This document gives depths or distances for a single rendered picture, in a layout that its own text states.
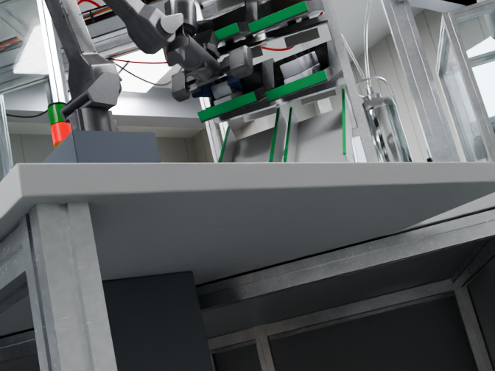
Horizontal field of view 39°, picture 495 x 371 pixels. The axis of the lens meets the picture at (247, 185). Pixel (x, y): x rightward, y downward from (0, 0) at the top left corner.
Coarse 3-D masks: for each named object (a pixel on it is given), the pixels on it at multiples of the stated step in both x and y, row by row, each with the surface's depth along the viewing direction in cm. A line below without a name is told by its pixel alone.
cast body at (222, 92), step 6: (222, 78) 147; (216, 84) 148; (222, 84) 146; (216, 90) 147; (222, 90) 146; (228, 90) 146; (234, 90) 147; (216, 96) 147; (222, 96) 147; (228, 96) 145; (234, 96) 146; (216, 102) 146; (222, 102) 146
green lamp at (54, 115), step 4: (56, 104) 175; (60, 104) 175; (48, 108) 175; (52, 108) 174; (56, 108) 174; (60, 108) 174; (48, 112) 176; (52, 112) 174; (56, 112) 174; (52, 116) 174; (56, 116) 174; (60, 116) 174; (52, 120) 174; (56, 120) 173; (60, 120) 173; (52, 124) 174
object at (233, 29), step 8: (248, 0) 164; (256, 0) 171; (240, 8) 174; (248, 8) 161; (256, 8) 169; (224, 16) 175; (232, 16) 175; (240, 16) 174; (248, 16) 159; (256, 16) 166; (200, 24) 166; (208, 24) 172; (216, 24) 176; (224, 24) 176; (232, 24) 147; (240, 24) 150; (216, 32) 149; (224, 32) 148; (232, 32) 148; (240, 32) 148; (248, 32) 158; (224, 40) 152
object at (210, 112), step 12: (264, 60) 160; (264, 72) 157; (252, 84) 171; (264, 84) 154; (240, 96) 144; (252, 96) 143; (264, 96) 150; (216, 108) 146; (228, 108) 145; (240, 108) 145; (204, 120) 148
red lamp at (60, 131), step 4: (56, 124) 173; (60, 124) 173; (64, 124) 173; (68, 124) 174; (52, 128) 174; (56, 128) 173; (60, 128) 173; (64, 128) 173; (68, 128) 174; (52, 132) 173; (56, 132) 173; (60, 132) 172; (64, 132) 173; (68, 132) 173; (52, 136) 173; (56, 136) 172; (60, 136) 172; (64, 136) 172; (56, 140) 172; (60, 140) 172
